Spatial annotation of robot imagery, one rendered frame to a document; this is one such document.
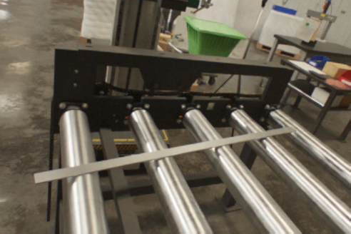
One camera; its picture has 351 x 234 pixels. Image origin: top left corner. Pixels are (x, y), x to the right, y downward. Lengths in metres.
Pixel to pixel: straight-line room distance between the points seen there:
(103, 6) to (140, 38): 2.66
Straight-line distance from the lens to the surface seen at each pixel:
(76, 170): 0.93
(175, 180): 0.96
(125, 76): 2.15
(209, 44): 3.90
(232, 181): 1.10
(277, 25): 8.01
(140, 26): 2.03
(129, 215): 1.00
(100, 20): 4.73
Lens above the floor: 1.56
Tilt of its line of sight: 25 degrees down
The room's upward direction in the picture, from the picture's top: 15 degrees clockwise
